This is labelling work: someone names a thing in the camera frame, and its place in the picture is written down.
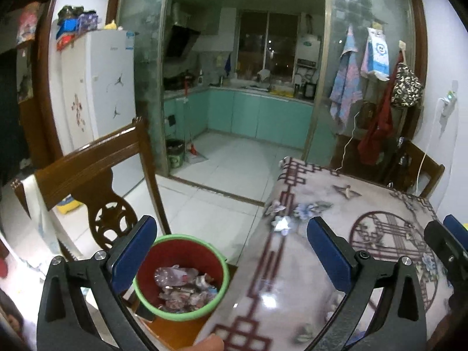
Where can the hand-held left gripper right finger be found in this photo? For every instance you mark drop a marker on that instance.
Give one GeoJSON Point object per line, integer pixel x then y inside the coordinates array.
{"type": "Point", "coordinates": [329, 252]}

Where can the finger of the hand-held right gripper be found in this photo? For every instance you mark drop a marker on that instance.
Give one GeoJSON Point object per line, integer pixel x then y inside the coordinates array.
{"type": "Point", "coordinates": [444, 243]}

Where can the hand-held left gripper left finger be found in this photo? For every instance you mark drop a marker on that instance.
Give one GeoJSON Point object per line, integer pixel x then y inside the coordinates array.
{"type": "Point", "coordinates": [133, 252]}

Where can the red bin with green rim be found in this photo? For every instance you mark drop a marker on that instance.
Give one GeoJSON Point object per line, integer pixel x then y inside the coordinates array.
{"type": "Point", "coordinates": [144, 285]}

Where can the pile of wrappers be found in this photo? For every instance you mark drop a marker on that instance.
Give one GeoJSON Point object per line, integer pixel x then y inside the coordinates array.
{"type": "Point", "coordinates": [186, 290]}

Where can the person's left hand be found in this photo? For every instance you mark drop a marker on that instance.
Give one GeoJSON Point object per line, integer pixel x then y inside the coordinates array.
{"type": "Point", "coordinates": [209, 344]}

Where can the yellow bag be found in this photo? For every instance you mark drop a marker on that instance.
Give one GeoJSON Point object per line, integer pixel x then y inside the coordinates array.
{"type": "Point", "coordinates": [67, 204]}

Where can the wooden chair with plain back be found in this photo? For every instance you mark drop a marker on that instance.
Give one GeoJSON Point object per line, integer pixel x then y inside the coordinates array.
{"type": "Point", "coordinates": [416, 164]}

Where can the carved wooden chair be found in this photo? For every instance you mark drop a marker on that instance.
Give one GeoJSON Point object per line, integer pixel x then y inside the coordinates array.
{"type": "Point", "coordinates": [84, 168]}

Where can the white cloth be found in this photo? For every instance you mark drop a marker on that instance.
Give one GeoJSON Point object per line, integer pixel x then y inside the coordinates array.
{"type": "Point", "coordinates": [40, 212]}

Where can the green kitchen waste bin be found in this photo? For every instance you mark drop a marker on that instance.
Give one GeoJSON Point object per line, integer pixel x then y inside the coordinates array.
{"type": "Point", "coordinates": [175, 153]}

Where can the red hanging garment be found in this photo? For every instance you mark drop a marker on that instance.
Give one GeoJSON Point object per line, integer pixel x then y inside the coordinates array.
{"type": "Point", "coordinates": [376, 131]}

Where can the teal kitchen cabinets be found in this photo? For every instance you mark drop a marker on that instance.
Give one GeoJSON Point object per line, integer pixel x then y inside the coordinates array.
{"type": "Point", "coordinates": [256, 113]}

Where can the black patterned bag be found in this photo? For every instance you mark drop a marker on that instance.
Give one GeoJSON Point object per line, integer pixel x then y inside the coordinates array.
{"type": "Point", "coordinates": [407, 86]}

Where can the white refrigerator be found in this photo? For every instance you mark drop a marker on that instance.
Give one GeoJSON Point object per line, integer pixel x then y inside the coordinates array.
{"type": "Point", "coordinates": [102, 87]}

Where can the pink blue striped towel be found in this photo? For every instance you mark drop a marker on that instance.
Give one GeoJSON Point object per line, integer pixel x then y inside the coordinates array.
{"type": "Point", "coordinates": [343, 80]}

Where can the white blue cloth bag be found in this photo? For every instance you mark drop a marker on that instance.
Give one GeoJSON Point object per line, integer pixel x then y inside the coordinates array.
{"type": "Point", "coordinates": [376, 55]}

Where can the white water heater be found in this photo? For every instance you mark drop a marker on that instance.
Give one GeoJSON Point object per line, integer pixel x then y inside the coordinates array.
{"type": "Point", "coordinates": [309, 49]}

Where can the black range hood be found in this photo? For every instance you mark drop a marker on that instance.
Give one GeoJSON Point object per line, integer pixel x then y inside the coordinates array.
{"type": "Point", "coordinates": [179, 40]}

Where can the kitchen window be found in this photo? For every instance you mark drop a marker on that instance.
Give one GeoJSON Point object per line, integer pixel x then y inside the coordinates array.
{"type": "Point", "coordinates": [268, 44]}

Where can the bundle of blue red packets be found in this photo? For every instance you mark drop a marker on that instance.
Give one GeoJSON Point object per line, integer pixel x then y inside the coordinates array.
{"type": "Point", "coordinates": [75, 25]}

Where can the white wall charger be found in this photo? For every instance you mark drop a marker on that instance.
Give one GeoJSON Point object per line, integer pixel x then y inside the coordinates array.
{"type": "Point", "coordinates": [449, 102]}

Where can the red wall hanging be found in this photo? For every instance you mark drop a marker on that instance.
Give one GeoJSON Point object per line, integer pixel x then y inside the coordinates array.
{"type": "Point", "coordinates": [27, 23]}

